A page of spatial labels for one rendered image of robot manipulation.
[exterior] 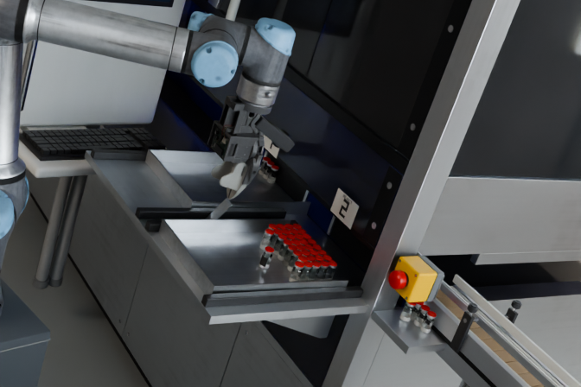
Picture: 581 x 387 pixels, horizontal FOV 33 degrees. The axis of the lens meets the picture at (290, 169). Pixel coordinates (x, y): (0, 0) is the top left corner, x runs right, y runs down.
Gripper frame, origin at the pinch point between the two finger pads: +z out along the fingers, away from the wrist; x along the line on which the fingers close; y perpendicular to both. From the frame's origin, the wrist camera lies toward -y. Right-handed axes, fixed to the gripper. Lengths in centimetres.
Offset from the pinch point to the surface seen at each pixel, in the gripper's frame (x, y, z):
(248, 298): 8.1, -5.4, 19.8
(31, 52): -79, 15, 5
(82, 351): -90, -27, 109
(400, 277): 19.3, -32.7, 8.6
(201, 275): 0.4, 1.9, 19.3
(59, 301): -118, -29, 109
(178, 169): -50, -17, 21
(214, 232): -19.4, -12.3, 21.3
